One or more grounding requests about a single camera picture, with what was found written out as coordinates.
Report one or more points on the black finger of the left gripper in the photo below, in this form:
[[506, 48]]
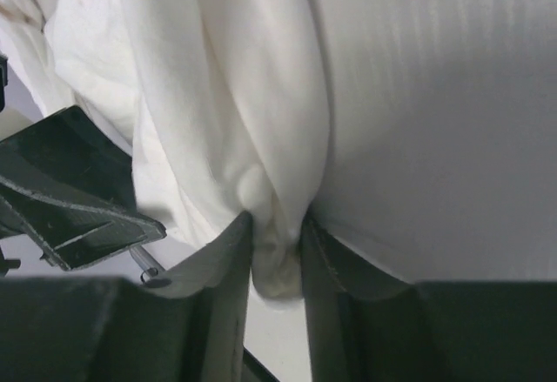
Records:
[[73, 228], [65, 162]]

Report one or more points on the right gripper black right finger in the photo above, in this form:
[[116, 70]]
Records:
[[335, 280]]

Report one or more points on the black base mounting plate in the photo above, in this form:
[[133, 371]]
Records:
[[254, 371]]

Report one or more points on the folded white t shirt stack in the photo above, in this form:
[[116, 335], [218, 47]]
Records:
[[24, 42]]

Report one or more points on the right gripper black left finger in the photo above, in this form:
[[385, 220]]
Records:
[[214, 283]]

